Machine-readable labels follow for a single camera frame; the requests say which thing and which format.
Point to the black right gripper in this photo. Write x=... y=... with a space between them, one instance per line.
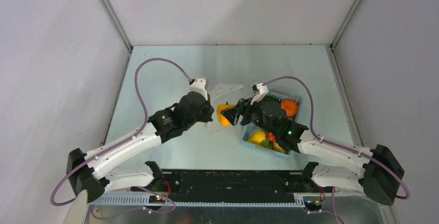
x=243 y=112

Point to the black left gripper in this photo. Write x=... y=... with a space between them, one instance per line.
x=209 y=111

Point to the clear dotted zip top bag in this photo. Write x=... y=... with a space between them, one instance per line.
x=223 y=97

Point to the red chili pepper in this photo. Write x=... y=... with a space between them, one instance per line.
x=270 y=137

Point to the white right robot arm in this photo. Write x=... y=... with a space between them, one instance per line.
x=374 y=171

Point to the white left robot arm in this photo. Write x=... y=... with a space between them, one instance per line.
x=97 y=171

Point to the light blue plastic basket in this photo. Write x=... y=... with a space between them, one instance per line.
x=248 y=129

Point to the green pepper stem piece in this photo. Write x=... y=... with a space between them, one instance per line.
x=266 y=144

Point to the yellow lemon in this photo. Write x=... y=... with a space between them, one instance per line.
x=277 y=148

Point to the left circuit board with leds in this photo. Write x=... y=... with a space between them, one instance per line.
x=157 y=199

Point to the circuit board with leds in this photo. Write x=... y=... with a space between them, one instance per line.
x=313 y=206
x=157 y=199

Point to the right circuit board with leds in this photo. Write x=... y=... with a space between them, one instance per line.
x=313 y=206

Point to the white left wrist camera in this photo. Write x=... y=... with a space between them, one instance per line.
x=199 y=85

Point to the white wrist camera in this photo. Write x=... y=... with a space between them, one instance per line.
x=199 y=85
x=260 y=91

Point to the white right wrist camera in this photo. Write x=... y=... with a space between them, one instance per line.
x=260 y=91

